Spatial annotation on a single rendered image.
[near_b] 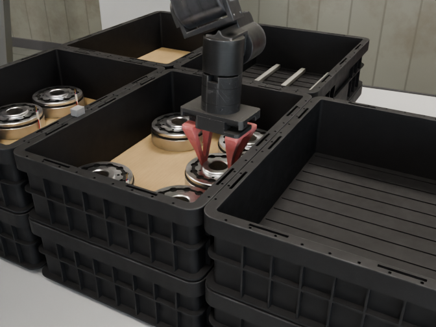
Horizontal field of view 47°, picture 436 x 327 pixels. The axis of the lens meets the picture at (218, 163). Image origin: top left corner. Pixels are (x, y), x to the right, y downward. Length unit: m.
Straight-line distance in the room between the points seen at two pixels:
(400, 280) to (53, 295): 0.52
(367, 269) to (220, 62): 0.34
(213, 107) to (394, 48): 2.71
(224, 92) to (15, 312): 0.44
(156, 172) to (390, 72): 2.70
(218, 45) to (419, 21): 2.69
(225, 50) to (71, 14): 3.62
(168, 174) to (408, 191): 0.38
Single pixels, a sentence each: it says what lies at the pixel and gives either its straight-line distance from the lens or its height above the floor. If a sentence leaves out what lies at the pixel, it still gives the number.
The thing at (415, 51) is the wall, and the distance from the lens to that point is 3.35.
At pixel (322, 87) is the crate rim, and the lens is 0.92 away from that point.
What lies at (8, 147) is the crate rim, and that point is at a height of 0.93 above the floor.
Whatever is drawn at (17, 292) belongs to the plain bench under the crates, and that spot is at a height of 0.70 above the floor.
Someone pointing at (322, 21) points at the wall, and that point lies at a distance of 3.38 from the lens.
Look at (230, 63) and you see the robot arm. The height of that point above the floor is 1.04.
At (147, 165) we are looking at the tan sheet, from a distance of 0.85.
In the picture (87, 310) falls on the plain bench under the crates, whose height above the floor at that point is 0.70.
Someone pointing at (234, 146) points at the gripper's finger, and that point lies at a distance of 0.70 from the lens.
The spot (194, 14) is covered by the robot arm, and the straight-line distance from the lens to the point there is 0.69.
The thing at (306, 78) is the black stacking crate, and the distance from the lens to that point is 1.26.
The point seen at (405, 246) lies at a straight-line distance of 0.71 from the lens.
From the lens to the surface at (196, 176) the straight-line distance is 0.75.
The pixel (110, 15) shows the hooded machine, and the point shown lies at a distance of 3.21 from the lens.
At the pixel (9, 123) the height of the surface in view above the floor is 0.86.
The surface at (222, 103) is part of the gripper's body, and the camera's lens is 0.70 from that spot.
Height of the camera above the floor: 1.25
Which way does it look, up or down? 30 degrees down
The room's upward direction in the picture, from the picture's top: straight up
